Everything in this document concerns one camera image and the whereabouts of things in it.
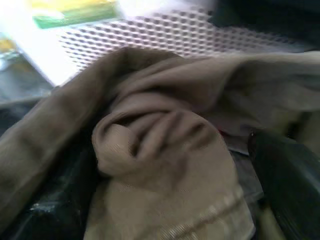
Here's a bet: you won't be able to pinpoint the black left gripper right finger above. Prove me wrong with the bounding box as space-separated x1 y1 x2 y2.
249 131 320 240

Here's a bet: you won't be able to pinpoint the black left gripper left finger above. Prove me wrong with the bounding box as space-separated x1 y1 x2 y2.
4 174 108 240

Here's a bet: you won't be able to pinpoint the white tumble dryer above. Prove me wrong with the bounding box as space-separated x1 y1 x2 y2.
0 0 301 86

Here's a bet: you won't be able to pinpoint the brown trousers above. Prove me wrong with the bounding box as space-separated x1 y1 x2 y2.
0 47 320 240

